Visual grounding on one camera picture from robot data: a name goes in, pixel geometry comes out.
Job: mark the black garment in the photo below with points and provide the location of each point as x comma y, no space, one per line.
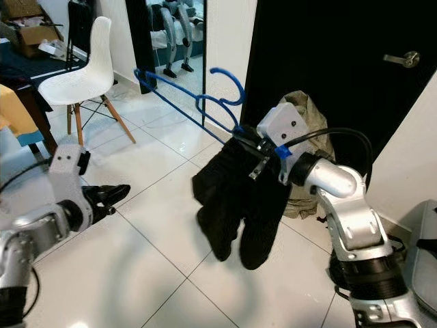
239,205

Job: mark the blue hanger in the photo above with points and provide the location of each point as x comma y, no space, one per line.
239,83

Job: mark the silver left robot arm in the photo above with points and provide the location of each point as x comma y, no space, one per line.
27,253

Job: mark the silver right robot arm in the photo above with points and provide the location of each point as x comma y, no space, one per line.
355,225

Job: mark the olive green garment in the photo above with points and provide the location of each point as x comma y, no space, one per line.
307,201

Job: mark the dark wooden table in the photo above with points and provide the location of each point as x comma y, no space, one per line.
41,123

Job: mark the black door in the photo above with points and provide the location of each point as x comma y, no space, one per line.
328,48

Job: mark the white chair wooden legs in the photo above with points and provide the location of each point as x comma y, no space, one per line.
85,75

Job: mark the yellow cloth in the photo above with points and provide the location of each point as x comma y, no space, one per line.
15,113

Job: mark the black chair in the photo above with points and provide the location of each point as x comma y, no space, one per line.
82,24

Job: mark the cardboard box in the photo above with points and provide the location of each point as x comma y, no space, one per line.
34,37

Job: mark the grey hard case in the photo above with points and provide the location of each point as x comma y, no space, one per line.
422,266

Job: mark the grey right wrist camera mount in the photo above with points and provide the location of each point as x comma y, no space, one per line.
283,123

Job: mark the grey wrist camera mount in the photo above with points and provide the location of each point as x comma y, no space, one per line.
68,174
283,123

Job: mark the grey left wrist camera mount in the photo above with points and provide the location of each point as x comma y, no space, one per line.
68,174

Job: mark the tall wall mirror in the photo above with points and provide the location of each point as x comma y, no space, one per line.
174,34

